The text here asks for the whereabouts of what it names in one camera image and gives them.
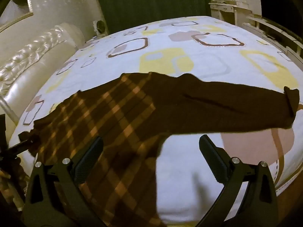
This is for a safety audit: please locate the small round table mirror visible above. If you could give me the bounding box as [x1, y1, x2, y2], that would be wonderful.
[93, 19, 109, 35]

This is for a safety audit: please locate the black television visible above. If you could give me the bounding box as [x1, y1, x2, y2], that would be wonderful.
[259, 0, 294, 27]

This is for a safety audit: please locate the bed with patterned white sheet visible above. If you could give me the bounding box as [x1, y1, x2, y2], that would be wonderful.
[9, 16, 303, 227]

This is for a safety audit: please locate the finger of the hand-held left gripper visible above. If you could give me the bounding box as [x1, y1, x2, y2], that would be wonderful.
[7, 132, 37, 158]

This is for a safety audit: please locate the white dressing table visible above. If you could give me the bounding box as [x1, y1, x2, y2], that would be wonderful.
[208, 1, 253, 26]

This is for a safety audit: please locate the framed wall picture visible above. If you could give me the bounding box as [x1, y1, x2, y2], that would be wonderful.
[0, 0, 34, 32]

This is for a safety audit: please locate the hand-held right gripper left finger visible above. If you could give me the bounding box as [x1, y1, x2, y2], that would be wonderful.
[21, 136, 105, 227]

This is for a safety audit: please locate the dark green curtain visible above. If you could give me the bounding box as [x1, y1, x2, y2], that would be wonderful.
[91, 0, 212, 35]

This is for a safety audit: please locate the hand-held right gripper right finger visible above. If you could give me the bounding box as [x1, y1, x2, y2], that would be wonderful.
[196, 134, 278, 227]

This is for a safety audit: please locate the brown knit garment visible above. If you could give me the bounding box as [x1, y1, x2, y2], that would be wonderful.
[28, 72, 301, 227]

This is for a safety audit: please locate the cream tufted headboard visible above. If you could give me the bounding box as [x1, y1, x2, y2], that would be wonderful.
[0, 23, 86, 147]

